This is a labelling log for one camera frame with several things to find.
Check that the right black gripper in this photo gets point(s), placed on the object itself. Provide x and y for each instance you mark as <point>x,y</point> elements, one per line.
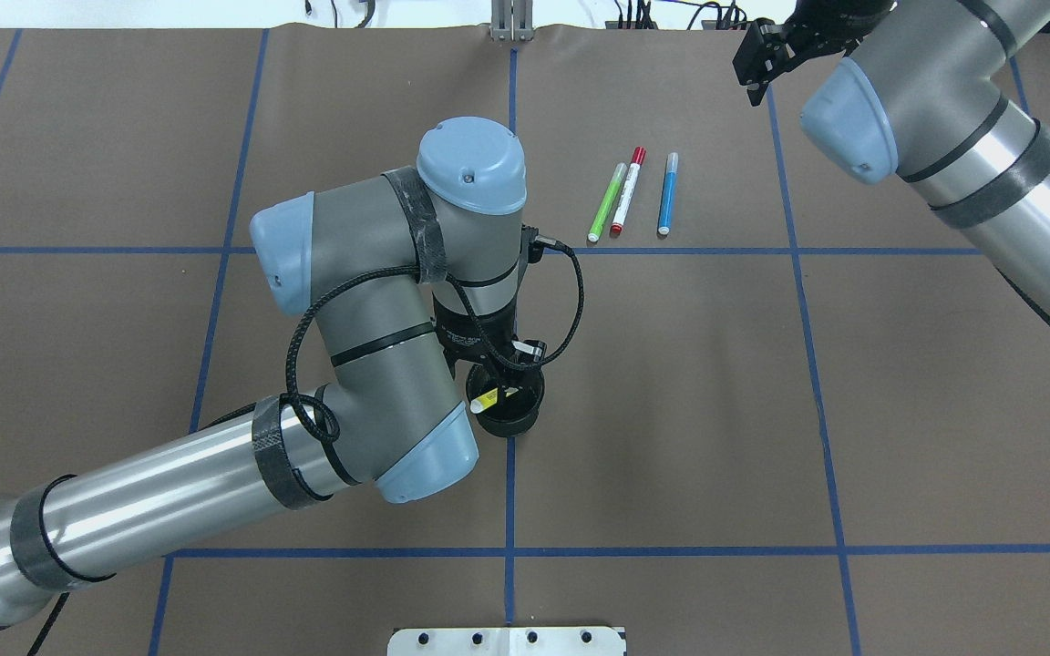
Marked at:
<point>815,25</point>

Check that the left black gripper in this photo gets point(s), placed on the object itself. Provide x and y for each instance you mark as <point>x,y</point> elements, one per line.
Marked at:
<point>473,333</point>

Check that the yellow highlighter pen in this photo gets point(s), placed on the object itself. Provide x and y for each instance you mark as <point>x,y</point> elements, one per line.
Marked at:
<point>487,400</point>

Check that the blue marker pen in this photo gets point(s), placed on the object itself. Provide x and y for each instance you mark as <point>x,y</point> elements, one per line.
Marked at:
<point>665,220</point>

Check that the red capped white marker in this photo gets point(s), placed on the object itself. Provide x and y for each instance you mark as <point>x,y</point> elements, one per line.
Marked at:
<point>625,196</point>

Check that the green highlighter pen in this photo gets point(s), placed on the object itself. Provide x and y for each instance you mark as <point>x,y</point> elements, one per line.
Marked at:
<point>609,197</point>

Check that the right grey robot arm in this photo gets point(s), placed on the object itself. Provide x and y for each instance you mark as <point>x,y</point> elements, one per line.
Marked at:
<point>913,96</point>

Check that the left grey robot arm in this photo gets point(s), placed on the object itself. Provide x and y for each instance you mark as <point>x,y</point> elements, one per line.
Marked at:
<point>404,289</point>

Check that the black mesh pen cup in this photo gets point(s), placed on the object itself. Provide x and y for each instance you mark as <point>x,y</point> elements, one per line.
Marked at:
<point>515,415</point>

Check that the brown paper table cover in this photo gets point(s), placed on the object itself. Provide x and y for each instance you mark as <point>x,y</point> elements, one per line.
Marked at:
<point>808,421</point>

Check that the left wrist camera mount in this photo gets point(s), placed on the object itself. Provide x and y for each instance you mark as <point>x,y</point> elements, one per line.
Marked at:
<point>531,247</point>

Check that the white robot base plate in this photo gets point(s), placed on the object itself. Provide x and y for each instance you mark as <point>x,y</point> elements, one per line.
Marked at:
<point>554,640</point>

